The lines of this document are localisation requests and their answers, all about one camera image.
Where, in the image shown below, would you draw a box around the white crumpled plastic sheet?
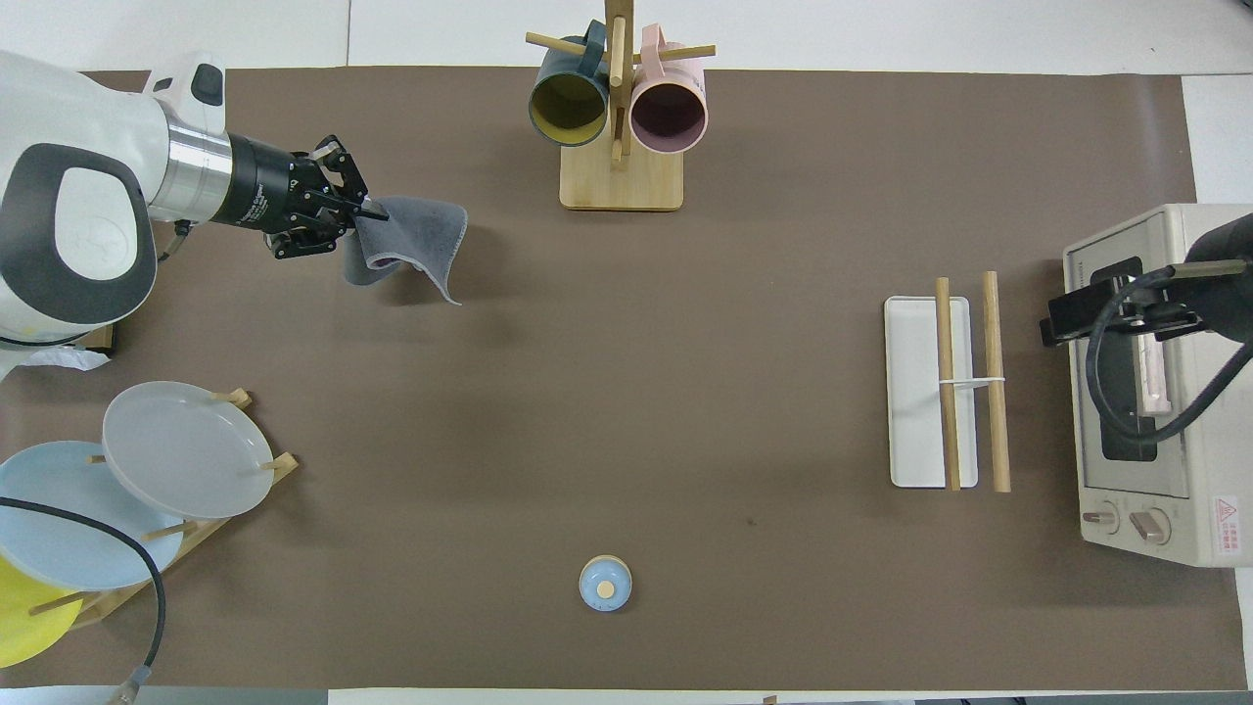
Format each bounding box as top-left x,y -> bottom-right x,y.
0,343 -> 112,385

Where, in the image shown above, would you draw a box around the wooden plate rack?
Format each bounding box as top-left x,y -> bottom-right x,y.
29,388 -> 301,628

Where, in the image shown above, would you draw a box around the white towel rack wooden bars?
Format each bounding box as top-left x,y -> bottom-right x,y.
884,271 -> 1012,494

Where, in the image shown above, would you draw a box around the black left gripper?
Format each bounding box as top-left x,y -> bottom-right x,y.
227,134 -> 390,260

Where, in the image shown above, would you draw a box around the grey plate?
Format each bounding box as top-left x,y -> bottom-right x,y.
102,381 -> 276,520

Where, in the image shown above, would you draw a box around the yellow plate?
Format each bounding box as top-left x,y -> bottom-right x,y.
0,553 -> 85,669

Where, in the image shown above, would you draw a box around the purple and grey towel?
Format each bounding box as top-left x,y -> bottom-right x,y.
343,196 -> 469,306

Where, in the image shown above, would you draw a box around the dark teal mug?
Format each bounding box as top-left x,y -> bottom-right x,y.
530,22 -> 611,148

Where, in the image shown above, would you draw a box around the light blue plate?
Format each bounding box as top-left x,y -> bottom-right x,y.
0,441 -> 185,592

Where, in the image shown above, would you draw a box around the brown table mat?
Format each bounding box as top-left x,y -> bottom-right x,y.
0,67 -> 1249,691

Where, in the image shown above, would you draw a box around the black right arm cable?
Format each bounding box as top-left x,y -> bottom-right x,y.
1085,259 -> 1253,444

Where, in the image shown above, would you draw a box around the pink mug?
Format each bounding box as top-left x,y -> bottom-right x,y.
630,23 -> 709,156

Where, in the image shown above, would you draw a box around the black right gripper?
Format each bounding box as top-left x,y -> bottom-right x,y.
1040,211 -> 1253,347

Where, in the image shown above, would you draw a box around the wooden mug tree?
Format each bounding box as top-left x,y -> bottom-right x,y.
526,0 -> 717,212

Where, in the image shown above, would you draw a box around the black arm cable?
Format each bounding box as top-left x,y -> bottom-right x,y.
1085,259 -> 1253,444
0,497 -> 167,705

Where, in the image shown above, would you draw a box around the cream toaster oven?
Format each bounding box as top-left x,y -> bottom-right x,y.
1063,203 -> 1253,569

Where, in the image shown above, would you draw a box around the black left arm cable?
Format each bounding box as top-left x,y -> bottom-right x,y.
0,497 -> 167,705

